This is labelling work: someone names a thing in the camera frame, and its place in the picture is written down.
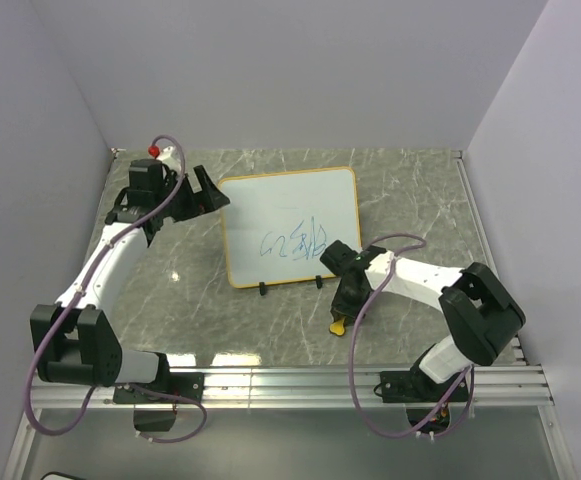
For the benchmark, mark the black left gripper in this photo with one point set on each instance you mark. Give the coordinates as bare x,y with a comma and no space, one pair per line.
213,198

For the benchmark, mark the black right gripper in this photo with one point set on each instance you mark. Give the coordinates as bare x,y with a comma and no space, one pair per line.
339,306

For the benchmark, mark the yellow black whiteboard eraser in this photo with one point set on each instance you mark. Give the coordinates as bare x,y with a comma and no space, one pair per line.
339,324

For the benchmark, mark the yellow framed whiteboard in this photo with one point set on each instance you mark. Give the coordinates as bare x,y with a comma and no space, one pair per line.
278,225

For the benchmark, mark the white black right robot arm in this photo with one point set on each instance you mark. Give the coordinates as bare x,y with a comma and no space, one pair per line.
480,314

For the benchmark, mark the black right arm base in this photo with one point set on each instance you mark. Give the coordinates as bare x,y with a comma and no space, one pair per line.
414,387

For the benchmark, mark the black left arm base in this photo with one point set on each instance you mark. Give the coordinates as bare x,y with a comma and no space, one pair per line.
160,395

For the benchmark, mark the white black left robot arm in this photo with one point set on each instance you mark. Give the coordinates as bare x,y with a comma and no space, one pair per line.
73,340

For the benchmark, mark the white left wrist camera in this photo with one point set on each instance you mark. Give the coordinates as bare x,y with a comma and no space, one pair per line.
169,156

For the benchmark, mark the aluminium side rail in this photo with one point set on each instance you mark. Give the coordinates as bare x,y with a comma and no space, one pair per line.
515,345

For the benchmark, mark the aluminium mounting rail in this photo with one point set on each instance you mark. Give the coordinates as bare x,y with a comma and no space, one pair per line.
307,388

